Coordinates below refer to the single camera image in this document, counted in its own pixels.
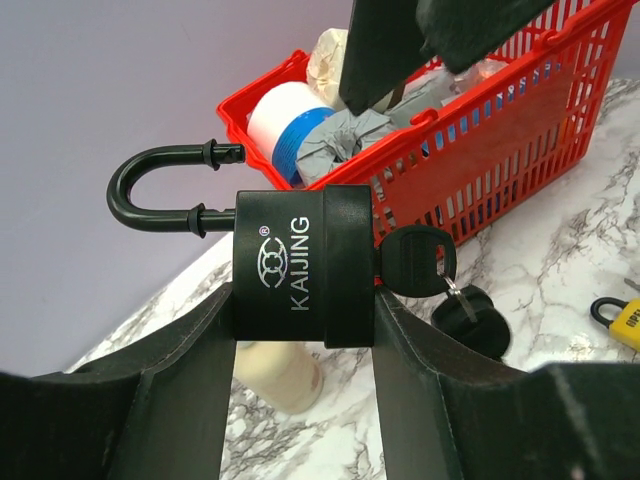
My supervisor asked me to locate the white blue paper roll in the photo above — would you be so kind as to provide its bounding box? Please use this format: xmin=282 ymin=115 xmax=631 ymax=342
xmin=247 ymin=81 xmax=335 ymax=186

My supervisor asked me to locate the red plastic shopping basket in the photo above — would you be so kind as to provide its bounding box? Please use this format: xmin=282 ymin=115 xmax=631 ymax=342
xmin=217 ymin=1 xmax=633 ymax=245

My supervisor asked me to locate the beige pump lotion bottle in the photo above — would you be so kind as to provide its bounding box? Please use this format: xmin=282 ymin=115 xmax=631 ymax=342
xmin=234 ymin=341 xmax=324 ymax=414

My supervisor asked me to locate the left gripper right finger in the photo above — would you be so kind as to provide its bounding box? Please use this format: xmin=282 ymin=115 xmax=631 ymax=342
xmin=372 ymin=288 xmax=639 ymax=479

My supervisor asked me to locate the grey wrapped paper roll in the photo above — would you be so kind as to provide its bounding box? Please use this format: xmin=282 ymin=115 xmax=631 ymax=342
xmin=296 ymin=110 xmax=397 ymax=186

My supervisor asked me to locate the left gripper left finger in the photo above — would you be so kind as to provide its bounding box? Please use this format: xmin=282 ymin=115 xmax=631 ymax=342
xmin=1 ymin=284 xmax=235 ymax=479

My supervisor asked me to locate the yellow black padlock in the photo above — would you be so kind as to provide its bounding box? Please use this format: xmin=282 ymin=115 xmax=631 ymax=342
xmin=590 ymin=297 xmax=640 ymax=351

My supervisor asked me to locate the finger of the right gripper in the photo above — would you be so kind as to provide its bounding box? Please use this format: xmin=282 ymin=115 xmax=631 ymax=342
xmin=339 ymin=0 xmax=432 ymax=115
xmin=416 ymin=0 xmax=553 ymax=74

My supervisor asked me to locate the grey carton box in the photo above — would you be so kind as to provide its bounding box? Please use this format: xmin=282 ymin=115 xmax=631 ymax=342
xmin=386 ymin=81 xmax=451 ymax=128

